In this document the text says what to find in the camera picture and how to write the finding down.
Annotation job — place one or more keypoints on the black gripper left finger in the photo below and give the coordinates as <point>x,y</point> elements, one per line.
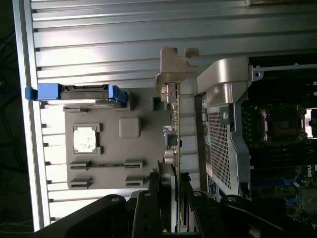
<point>146,213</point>

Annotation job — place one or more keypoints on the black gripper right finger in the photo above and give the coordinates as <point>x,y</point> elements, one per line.
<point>203,213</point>

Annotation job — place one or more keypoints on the open black PC case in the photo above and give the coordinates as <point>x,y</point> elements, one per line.
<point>223,148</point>

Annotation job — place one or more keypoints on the grey plastic parts rack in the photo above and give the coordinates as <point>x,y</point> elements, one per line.
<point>111,148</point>

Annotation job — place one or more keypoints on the green motherboard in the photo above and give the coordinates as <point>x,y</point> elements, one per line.
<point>272,158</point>

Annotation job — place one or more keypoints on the silver CPU chip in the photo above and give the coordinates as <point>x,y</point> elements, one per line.
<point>85,140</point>

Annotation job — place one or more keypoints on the CPU socket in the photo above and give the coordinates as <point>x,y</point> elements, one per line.
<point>282,126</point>

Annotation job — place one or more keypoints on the metal socket cover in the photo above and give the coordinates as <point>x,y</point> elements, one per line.
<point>312,122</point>

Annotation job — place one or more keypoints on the hard disk in blue carrier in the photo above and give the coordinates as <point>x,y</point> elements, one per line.
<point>49,91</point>

